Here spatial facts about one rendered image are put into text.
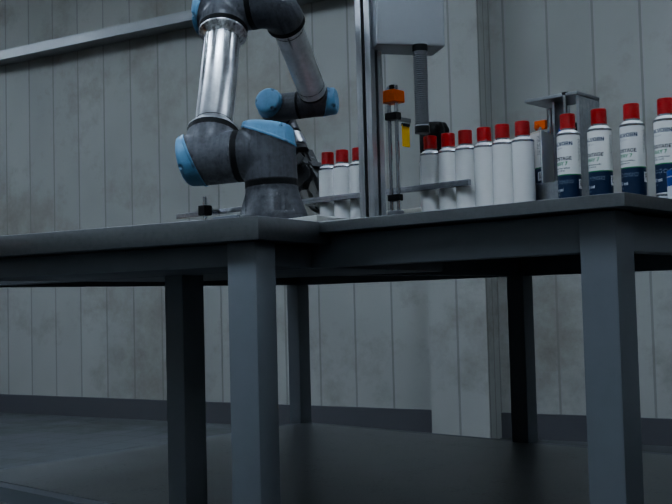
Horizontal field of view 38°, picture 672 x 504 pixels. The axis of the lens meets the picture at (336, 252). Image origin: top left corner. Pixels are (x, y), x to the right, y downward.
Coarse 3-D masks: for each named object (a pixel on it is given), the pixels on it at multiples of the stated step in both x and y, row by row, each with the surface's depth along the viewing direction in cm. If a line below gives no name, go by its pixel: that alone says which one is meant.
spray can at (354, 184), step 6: (354, 150) 259; (354, 156) 259; (354, 162) 258; (354, 168) 258; (354, 174) 258; (354, 180) 258; (354, 186) 258; (354, 192) 258; (354, 204) 257; (354, 210) 257; (354, 216) 257
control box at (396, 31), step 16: (384, 0) 233; (400, 0) 234; (416, 0) 235; (432, 0) 236; (384, 16) 233; (400, 16) 234; (416, 16) 235; (432, 16) 236; (384, 32) 233; (400, 32) 234; (416, 32) 235; (432, 32) 236; (384, 48) 237; (400, 48) 237; (432, 48) 238
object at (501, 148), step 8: (496, 128) 229; (504, 128) 229; (496, 136) 229; (504, 136) 228; (496, 144) 228; (504, 144) 228; (496, 152) 228; (504, 152) 227; (496, 160) 228; (504, 160) 227; (496, 168) 228; (504, 168) 227; (496, 176) 228; (504, 176) 227; (512, 176) 228; (496, 184) 228; (504, 184) 227; (512, 184) 228; (496, 192) 228; (504, 192) 227; (512, 192) 227; (496, 200) 228; (504, 200) 227; (512, 200) 227
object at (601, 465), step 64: (320, 256) 185; (384, 256) 175; (448, 256) 166; (512, 256) 158; (576, 256) 302; (640, 256) 288; (192, 320) 212; (512, 320) 315; (192, 384) 211; (512, 384) 315; (192, 448) 210; (320, 448) 311; (384, 448) 308; (448, 448) 304; (512, 448) 301; (576, 448) 298; (640, 448) 147
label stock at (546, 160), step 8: (536, 136) 229; (544, 136) 229; (552, 136) 234; (536, 144) 229; (544, 144) 228; (552, 144) 234; (536, 152) 229; (544, 152) 228; (552, 152) 233; (536, 160) 229; (544, 160) 228; (552, 160) 233; (536, 168) 229; (544, 168) 228; (552, 168) 233; (536, 176) 229; (544, 176) 227; (552, 176) 233
